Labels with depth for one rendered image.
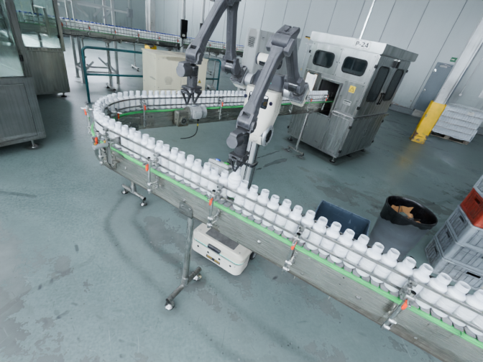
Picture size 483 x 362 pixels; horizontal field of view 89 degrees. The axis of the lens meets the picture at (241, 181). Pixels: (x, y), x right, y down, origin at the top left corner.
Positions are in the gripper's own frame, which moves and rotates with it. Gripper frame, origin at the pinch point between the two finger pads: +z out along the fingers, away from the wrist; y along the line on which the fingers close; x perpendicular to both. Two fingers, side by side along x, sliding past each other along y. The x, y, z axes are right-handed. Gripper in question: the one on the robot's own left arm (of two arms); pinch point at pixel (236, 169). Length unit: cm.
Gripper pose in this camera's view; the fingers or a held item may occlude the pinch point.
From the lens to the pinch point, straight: 124.2
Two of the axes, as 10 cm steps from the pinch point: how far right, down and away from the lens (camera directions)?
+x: -8.4, -4.0, 3.6
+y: 5.0, -3.6, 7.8
